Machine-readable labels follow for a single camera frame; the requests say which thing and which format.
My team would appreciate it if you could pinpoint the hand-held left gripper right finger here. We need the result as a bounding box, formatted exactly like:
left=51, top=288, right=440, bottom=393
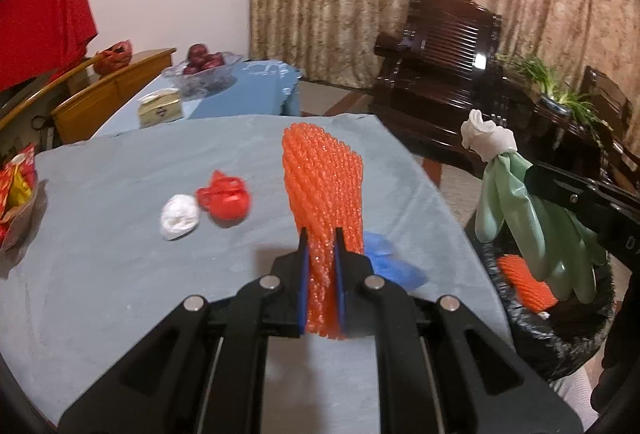
left=334, top=228, right=583, bottom=434

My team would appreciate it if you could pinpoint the blue and white plant pot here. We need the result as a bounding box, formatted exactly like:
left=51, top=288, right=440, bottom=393
left=540, top=94, right=573, bottom=115

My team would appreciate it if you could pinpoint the orange foam fruit net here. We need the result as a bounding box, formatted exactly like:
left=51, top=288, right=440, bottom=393
left=498, top=254, right=557, bottom=313
left=281, top=123, right=366, bottom=341

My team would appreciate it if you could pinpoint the red bag with pattern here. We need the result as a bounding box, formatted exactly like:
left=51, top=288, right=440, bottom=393
left=93, top=40, right=134, bottom=75

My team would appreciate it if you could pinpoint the blue plastic bag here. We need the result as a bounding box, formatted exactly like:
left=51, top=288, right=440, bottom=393
left=362, top=231, right=426, bottom=292

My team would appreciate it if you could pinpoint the dark wooden side table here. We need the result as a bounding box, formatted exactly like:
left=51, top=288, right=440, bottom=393
left=525, top=98, right=606, bottom=185

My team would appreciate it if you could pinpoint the beige tissue box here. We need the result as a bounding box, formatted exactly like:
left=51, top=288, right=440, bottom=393
left=137, top=88, right=184, bottom=129

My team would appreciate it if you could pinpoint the wooden TV cabinet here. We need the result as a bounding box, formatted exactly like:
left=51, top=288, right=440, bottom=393
left=0, top=47, right=177, bottom=165

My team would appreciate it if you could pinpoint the glass fruit bowl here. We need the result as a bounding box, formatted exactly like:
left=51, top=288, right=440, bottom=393
left=161, top=54, right=243, bottom=97

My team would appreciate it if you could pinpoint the white crumpled tissue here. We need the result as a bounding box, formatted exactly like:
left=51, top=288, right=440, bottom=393
left=160, top=194, right=201, bottom=241

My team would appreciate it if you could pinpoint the yellow snack packet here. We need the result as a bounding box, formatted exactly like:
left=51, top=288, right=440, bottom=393
left=7, top=164, right=31, bottom=209

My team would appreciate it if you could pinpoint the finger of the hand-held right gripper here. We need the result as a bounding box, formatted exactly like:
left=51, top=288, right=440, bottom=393
left=522, top=163, right=640, bottom=267

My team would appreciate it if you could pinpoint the green rubber glove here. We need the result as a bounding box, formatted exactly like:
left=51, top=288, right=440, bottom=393
left=474, top=149, right=608, bottom=303

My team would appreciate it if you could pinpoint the green potted plant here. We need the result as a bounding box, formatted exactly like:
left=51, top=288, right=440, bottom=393
left=495, top=54, right=606, bottom=139

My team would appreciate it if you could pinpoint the grey tablecloth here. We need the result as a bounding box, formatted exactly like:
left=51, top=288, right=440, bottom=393
left=0, top=114, right=516, bottom=434

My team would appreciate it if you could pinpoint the black-lined trash bin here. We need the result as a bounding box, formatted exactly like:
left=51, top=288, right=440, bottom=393
left=465, top=214, right=616, bottom=382

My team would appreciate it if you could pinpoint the blue tablecloth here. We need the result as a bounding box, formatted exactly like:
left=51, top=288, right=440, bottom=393
left=92, top=60, right=303, bottom=139

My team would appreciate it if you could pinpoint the red cloth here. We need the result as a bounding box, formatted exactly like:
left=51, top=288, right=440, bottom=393
left=0, top=0, right=98, bottom=92

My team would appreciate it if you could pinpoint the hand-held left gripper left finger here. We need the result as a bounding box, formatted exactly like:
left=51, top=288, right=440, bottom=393
left=57, top=228, right=308, bottom=434

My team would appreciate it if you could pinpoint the dark wooden slatted armchair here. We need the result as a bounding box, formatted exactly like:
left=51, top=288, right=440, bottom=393
left=374, top=0, right=536, bottom=175

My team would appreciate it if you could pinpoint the red plastic bag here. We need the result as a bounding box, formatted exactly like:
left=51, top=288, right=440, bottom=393
left=195, top=170, right=249, bottom=223

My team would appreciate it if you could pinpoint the large red snack packet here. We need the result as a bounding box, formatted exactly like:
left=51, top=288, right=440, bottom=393
left=0, top=143, right=37, bottom=219

